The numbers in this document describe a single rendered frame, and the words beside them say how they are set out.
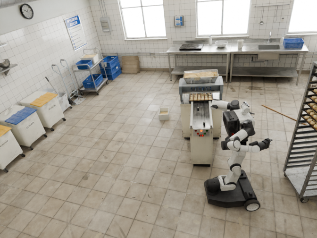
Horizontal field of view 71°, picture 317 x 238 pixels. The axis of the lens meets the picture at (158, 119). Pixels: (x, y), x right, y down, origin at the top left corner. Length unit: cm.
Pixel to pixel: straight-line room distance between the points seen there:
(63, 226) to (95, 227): 47
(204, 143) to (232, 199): 88
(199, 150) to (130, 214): 140
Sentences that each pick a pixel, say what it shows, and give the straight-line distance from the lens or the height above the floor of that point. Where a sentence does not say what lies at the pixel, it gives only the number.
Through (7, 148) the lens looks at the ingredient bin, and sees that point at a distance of 505.
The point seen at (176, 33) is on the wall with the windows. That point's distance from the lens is 705.
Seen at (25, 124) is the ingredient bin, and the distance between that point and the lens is 520.
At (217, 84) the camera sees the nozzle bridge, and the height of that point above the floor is 118.
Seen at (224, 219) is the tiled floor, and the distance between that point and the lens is 336.
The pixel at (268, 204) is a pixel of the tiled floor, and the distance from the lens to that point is 361.
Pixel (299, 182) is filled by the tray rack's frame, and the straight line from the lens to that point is 380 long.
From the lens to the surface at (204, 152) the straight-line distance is 366.
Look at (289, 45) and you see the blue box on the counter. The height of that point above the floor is 95.
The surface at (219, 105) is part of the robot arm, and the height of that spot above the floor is 137.
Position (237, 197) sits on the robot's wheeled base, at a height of 17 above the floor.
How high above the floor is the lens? 285
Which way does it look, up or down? 34 degrees down
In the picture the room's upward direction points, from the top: 8 degrees counter-clockwise
